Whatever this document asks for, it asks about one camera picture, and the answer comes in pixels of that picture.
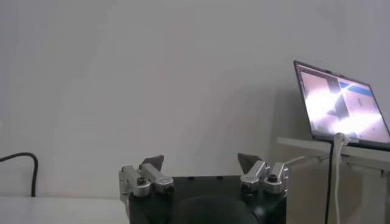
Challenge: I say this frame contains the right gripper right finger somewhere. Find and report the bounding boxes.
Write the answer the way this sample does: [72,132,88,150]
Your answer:
[237,152,289,195]

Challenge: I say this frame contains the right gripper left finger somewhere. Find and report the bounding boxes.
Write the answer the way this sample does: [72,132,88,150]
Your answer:
[118,154,175,203]

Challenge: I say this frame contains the dark open laptop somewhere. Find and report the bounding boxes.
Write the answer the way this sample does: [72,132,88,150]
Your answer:
[293,60,390,152]

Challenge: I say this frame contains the black laptop cable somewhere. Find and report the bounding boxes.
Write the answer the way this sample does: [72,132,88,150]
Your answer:
[323,140,335,224]

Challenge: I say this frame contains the white laptop cable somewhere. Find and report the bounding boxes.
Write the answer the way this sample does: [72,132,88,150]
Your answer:
[285,132,352,224]

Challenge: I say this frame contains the black pot power cord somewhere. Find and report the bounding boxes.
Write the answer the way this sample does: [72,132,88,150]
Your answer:
[0,152,39,198]

